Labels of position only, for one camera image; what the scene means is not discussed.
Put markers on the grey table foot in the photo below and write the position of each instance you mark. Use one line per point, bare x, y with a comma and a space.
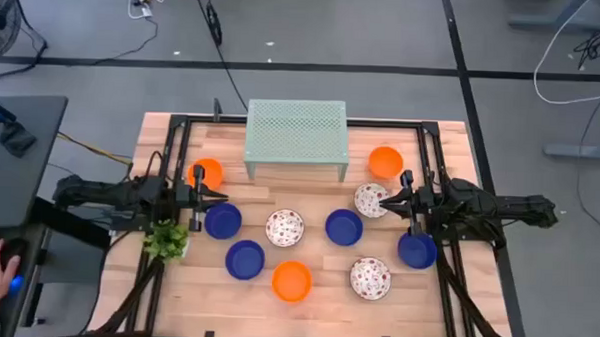
545, 22
581, 150

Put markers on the green metal mesh shelf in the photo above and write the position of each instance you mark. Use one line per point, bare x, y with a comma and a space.
296, 131

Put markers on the white floral mini bowl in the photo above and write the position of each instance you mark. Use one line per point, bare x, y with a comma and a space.
370, 278
369, 198
285, 228

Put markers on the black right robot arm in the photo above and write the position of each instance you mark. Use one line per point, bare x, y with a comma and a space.
504, 205

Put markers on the black desk foot bar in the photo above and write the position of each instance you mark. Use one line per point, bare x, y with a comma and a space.
73, 223

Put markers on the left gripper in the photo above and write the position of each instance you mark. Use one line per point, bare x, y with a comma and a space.
197, 195

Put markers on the blue plastic mini bowl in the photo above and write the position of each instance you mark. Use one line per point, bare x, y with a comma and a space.
344, 227
417, 251
223, 221
245, 259

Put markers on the black desk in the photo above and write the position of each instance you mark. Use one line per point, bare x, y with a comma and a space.
24, 189

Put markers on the orange plastic mini bowl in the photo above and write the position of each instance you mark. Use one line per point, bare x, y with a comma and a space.
213, 173
291, 281
385, 162

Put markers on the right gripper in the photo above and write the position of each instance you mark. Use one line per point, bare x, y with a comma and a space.
416, 205

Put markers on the black and blue desk device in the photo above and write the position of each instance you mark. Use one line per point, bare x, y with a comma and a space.
17, 139

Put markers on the grey mouse table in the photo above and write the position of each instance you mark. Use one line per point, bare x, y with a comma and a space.
13, 319

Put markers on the small green potted plant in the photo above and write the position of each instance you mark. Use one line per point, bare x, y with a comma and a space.
166, 240

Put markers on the black aluminium table frame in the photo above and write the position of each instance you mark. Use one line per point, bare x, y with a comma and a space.
381, 124

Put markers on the black computer mouse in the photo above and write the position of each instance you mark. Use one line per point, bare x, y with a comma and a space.
16, 253

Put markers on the white power strip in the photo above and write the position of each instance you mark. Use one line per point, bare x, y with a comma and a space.
146, 11

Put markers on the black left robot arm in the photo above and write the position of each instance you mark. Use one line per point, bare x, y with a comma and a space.
104, 191

